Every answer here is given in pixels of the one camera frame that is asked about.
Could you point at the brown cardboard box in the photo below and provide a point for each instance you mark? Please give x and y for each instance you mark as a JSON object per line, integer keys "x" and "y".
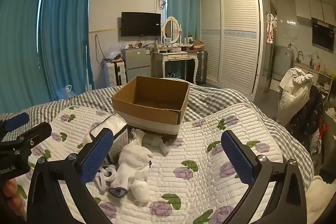
{"x": 157, "y": 119}

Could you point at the white wall cabinets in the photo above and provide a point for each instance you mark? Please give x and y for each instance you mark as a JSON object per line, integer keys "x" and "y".
{"x": 312, "y": 7}

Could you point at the person's left hand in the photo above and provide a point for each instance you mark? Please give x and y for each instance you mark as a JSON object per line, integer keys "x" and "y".
{"x": 10, "y": 192}

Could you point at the white packaged box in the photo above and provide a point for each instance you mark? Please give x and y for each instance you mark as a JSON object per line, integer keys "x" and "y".
{"x": 119, "y": 129}

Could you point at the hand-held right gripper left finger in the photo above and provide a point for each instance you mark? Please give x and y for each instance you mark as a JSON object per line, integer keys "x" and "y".
{"x": 97, "y": 158}

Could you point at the grey mini fridge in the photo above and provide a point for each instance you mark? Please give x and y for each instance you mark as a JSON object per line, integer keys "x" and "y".
{"x": 136, "y": 61}

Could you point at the white dressing table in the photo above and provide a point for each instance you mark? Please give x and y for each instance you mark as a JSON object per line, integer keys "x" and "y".
{"x": 178, "y": 56}

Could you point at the narrow light teal curtain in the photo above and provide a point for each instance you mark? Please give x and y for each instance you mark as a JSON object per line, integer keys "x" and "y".
{"x": 183, "y": 8}

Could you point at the oval white vanity mirror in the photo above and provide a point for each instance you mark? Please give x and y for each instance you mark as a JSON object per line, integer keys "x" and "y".
{"x": 171, "y": 28}

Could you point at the blue laundry basket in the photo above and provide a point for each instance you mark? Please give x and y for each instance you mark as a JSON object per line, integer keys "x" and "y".
{"x": 174, "y": 74}

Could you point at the black wall television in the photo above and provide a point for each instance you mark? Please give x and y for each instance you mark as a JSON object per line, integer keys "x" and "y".
{"x": 140, "y": 24}

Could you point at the small photo frame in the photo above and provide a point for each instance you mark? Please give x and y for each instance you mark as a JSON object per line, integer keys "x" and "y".
{"x": 167, "y": 42}

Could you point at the silver suitcase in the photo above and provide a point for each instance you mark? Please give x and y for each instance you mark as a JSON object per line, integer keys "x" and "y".
{"x": 202, "y": 66}

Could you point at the small cardboard box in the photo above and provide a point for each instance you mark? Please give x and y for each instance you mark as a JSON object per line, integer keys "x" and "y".
{"x": 198, "y": 44}

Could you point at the clear water jug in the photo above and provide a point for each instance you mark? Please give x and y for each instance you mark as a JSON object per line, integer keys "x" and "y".
{"x": 67, "y": 92}

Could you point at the teal window curtain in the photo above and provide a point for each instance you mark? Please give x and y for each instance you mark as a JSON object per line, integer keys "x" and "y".
{"x": 68, "y": 35}

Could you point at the floral quilted bed mat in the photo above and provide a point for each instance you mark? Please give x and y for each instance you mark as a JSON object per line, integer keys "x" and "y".
{"x": 199, "y": 187}

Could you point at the pink hanging clothes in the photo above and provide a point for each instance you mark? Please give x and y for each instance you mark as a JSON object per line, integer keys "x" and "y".
{"x": 271, "y": 29}

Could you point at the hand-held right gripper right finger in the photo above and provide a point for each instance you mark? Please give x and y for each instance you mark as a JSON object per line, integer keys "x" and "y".
{"x": 237, "y": 158}

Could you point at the wide teal curtain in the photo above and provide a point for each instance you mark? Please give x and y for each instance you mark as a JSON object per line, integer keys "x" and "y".
{"x": 18, "y": 43}

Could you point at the white ribbed suitcase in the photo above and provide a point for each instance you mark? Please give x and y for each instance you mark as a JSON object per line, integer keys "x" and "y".
{"x": 115, "y": 73}

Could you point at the clear plastic bag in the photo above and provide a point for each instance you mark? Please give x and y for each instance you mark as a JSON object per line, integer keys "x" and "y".
{"x": 114, "y": 52}

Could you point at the white sock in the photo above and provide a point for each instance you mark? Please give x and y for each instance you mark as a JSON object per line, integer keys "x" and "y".
{"x": 134, "y": 158}
{"x": 139, "y": 188}

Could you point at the black range hood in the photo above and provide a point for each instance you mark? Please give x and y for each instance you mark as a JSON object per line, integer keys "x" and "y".
{"x": 323, "y": 35}

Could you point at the grey washing machine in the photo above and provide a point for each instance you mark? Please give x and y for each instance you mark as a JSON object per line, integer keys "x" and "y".
{"x": 283, "y": 61}

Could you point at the white louvred wardrobe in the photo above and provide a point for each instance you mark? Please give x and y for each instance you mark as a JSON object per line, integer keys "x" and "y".
{"x": 236, "y": 40}

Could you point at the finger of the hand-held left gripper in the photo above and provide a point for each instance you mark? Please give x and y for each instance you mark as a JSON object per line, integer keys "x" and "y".
{"x": 17, "y": 120}
{"x": 36, "y": 132}

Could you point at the small white cloth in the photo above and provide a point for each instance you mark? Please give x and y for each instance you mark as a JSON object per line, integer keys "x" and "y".
{"x": 137, "y": 137}

